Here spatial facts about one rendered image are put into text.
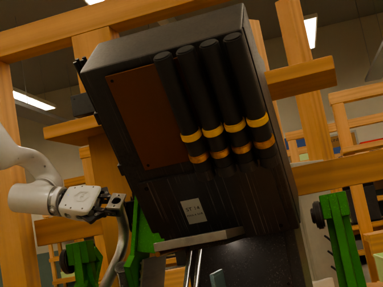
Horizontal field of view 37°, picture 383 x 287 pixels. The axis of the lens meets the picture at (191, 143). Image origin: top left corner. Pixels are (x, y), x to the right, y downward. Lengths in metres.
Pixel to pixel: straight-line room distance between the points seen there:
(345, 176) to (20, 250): 1.07
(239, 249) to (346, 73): 10.34
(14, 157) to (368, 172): 1.02
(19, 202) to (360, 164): 1.00
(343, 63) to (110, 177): 10.15
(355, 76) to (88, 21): 10.01
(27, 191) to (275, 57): 10.37
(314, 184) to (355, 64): 10.06
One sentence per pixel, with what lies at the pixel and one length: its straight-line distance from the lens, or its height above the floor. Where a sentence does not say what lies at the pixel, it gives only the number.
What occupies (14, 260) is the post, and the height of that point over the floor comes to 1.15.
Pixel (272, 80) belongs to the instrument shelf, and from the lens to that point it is 1.65.
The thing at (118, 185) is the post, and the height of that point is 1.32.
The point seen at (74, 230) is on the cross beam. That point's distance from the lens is 2.04.
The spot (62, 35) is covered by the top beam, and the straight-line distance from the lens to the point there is 2.04.
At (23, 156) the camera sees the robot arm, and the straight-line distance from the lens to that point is 1.68.
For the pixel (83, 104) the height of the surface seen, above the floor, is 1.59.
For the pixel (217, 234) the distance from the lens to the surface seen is 1.21.
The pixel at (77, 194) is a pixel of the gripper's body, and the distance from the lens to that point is 1.64.
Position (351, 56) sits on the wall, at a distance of 11.87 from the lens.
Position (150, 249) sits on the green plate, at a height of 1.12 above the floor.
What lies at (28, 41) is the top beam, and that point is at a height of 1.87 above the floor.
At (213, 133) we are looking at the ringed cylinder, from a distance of 1.20.
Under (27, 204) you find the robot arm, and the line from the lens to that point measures 1.69.
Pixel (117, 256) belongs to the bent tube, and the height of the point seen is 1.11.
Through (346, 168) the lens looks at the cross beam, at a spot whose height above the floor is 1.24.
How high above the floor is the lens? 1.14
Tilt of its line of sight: 8 degrees up
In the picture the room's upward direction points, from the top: 11 degrees counter-clockwise
